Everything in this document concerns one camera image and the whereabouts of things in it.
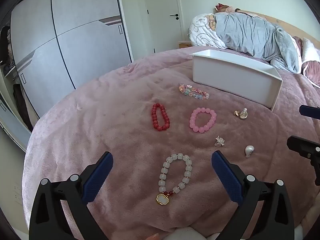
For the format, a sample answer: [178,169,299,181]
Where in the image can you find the white patterned pillow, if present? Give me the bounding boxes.
[188,13,228,49]

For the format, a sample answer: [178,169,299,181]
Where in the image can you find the pink plush blanket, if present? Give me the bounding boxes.
[22,46,320,240]

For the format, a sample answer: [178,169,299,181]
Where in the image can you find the grey sliding wardrobe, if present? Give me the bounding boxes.
[0,0,133,153]

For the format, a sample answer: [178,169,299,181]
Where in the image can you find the white door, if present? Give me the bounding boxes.
[143,0,182,53]

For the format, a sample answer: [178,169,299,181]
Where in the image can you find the red bead bracelet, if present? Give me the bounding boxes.
[151,103,170,131]

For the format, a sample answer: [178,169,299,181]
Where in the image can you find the brown plush toy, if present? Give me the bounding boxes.
[223,4,241,14]

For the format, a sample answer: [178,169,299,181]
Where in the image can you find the grey duvet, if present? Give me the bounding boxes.
[214,12,303,74]

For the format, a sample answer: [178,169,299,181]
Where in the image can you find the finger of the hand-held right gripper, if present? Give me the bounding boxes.
[287,135,320,186]
[299,104,320,119]

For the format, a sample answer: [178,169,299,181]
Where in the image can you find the wooden headboard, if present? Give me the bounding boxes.
[235,10,320,42]

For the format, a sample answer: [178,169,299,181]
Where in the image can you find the pink bead bracelet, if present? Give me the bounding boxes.
[189,107,217,133]

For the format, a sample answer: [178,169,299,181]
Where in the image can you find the pink velvet pillow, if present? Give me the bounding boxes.
[301,60,320,88]

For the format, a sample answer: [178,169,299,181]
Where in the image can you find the multicolour charm bead bracelet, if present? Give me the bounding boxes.
[178,83,210,100]

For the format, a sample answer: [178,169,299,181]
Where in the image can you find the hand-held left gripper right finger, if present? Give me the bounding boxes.
[211,150,295,240]

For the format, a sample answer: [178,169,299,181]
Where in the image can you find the white plastic storage box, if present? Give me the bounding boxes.
[189,50,283,112]

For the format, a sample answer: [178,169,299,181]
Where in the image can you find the hanging clothes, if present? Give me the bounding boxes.
[0,26,16,77]

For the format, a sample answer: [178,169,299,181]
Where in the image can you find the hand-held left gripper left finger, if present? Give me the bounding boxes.
[29,151,113,240]

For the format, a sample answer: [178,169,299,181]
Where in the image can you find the white bead bracelet gold pendant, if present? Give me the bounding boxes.
[156,153,193,206]

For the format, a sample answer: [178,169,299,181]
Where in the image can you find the white fluffy pillow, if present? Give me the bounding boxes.
[301,37,320,63]

